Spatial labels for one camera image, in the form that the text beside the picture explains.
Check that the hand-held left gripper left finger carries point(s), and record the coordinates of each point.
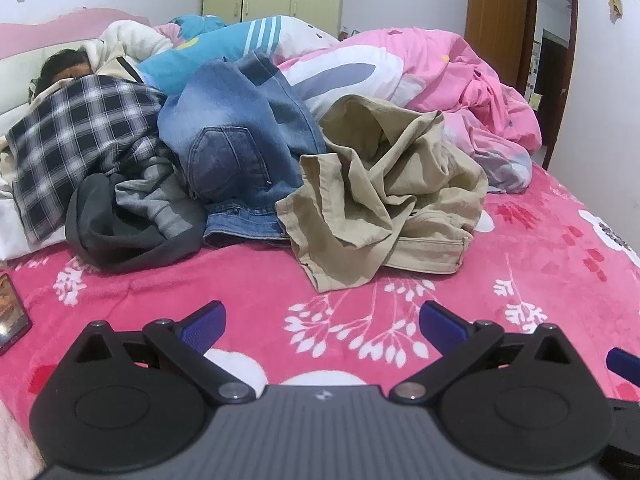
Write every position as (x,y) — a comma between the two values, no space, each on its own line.
(202,329)

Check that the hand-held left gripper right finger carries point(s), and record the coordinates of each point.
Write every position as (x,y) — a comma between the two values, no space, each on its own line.
(442,329)

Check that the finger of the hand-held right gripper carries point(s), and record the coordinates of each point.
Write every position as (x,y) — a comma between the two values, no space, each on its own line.
(622,362)

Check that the khaki pants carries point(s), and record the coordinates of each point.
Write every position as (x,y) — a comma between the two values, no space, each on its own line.
(380,185)

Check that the pink floral blanket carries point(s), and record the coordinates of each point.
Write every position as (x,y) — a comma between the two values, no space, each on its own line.
(500,260)

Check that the dark grey garment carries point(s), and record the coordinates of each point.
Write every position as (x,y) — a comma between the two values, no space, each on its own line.
(125,252)

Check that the grey knit garment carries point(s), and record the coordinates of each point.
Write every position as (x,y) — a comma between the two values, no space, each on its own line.
(150,200)

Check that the blue denim jeans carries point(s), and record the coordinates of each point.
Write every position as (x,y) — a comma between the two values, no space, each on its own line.
(235,125)

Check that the white cloth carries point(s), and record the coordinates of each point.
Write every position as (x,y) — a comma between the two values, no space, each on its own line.
(10,232)

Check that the white fluffy blanket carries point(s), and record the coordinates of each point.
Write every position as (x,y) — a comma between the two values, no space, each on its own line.
(15,450)

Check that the black white plaid shirt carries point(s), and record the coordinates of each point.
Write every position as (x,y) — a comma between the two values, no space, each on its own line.
(75,135)

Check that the pink rabbit print quilt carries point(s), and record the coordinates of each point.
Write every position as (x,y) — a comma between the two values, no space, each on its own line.
(425,60)

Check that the turquoise striped garment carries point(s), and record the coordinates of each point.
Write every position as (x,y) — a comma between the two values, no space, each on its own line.
(200,50)

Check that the cream fleece jacket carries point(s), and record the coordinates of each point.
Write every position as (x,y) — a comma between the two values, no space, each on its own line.
(125,40)

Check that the brown wooden door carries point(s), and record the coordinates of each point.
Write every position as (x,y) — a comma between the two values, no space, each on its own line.
(495,20)

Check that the pink white headboard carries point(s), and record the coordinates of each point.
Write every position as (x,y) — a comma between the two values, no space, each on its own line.
(30,35)

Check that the dark brown door frame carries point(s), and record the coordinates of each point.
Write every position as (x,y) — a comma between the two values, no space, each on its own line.
(570,60)

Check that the yellowed wall sticker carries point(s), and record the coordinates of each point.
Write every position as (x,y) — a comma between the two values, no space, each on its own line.
(617,4)

